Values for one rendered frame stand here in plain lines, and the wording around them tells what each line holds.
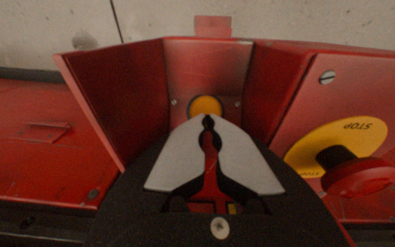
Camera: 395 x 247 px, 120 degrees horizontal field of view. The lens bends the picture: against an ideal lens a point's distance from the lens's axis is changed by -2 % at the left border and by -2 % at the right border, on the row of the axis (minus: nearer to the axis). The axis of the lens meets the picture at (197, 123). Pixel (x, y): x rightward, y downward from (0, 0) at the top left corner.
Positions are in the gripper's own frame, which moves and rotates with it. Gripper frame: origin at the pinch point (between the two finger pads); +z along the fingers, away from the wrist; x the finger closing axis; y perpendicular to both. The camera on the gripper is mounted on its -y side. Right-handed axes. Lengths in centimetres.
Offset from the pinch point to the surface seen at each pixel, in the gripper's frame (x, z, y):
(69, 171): -31.1, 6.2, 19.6
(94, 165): -26.5, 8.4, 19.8
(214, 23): 6, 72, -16
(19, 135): -54, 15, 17
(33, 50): -109, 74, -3
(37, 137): -48, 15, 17
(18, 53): -121, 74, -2
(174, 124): -3.9, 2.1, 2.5
